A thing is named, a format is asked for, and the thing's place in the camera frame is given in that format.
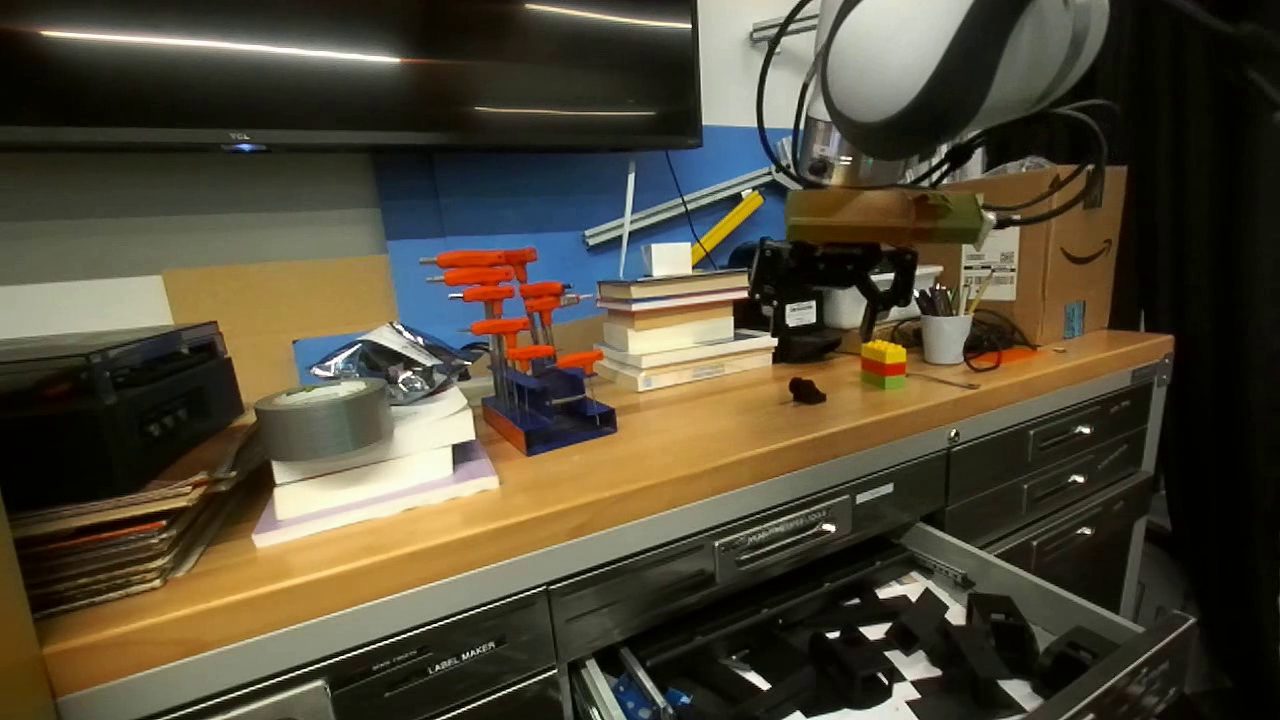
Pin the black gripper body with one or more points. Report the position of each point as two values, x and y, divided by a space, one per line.
837 264

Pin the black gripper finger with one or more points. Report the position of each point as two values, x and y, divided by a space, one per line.
897 293
779 287

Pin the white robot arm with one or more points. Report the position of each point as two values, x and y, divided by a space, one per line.
889 106

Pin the grey drawer cabinet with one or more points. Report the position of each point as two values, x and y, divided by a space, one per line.
474 611

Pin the open grey metal drawer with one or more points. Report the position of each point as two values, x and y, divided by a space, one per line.
751 657

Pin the black label printer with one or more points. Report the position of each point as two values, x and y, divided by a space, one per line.
804 339

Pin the white pen cup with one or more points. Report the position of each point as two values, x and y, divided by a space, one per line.
941 324

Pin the colourful toy block stack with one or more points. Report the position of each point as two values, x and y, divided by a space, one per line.
886 366

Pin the stack of books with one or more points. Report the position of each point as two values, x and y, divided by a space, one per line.
676 329

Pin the cardboard box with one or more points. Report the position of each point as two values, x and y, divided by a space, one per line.
1053 275

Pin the black and white marker board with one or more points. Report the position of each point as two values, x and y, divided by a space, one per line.
920 653

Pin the crumpled foil bag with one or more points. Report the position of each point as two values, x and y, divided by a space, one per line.
410 361

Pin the white foam block stack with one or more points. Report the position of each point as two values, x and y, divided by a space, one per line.
426 459

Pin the black electronic device box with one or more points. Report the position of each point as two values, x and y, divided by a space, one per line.
100 413

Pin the stack of flat boards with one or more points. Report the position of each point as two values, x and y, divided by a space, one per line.
122 544

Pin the wrist camera wooden mount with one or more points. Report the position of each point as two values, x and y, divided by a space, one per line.
886 216

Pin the aluminium rail on wall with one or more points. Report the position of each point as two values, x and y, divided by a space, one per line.
676 204

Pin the orange handled hex key set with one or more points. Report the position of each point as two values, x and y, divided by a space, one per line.
536 390

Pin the grey duct tape roll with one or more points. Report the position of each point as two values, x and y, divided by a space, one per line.
325 422

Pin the wall mounted black monitor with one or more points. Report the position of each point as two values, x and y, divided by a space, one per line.
351 72

